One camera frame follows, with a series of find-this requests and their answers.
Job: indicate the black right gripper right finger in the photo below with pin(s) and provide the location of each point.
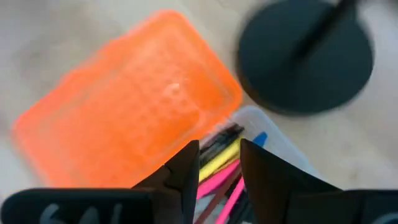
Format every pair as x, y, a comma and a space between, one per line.
295, 202

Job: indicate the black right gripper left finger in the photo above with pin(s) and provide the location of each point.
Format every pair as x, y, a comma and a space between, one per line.
124, 205

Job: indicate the pink highlighter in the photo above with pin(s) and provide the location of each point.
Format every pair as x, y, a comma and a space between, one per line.
231, 199
217, 179

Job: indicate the clear plastic supply box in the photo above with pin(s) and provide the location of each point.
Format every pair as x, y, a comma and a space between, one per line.
267, 121

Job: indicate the yellow highlighter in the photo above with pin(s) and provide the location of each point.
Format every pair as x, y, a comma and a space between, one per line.
219, 160

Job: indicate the black pen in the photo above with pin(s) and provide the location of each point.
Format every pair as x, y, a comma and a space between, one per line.
224, 137

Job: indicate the orange plastic lid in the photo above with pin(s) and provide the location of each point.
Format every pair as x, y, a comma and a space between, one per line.
124, 102

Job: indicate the white globe lamp black base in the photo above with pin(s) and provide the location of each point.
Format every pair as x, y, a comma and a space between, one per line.
311, 62

